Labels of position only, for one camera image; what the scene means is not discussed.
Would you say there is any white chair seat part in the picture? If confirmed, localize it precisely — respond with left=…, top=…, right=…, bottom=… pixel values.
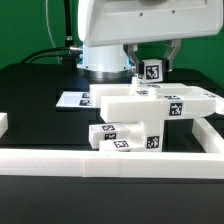
left=127, top=77, right=164, bottom=152

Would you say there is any white chair back part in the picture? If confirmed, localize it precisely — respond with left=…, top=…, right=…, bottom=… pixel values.
left=90, top=83, right=224, bottom=123

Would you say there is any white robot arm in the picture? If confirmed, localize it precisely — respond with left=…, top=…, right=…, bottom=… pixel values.
left=78, top=0, right=224, bottom=72

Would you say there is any white thin cable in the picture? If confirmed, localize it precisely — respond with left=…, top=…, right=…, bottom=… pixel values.
left=45, top=0, right=63, bottom=65

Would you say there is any black cable bundle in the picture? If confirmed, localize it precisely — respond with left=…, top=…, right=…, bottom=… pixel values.
left=20, top=0, right=84, bottom=65

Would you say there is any white tag sheet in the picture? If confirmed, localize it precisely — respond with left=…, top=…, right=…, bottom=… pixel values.
left=56, top=91, right=92, bottom=108

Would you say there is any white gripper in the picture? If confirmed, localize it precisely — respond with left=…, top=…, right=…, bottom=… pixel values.
left=78, top=0, right=224, bottom=79

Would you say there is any white U-shaped obstacle frame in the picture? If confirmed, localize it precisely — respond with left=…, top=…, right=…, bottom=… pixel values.
left=0, top=118, right=224, bottom=179

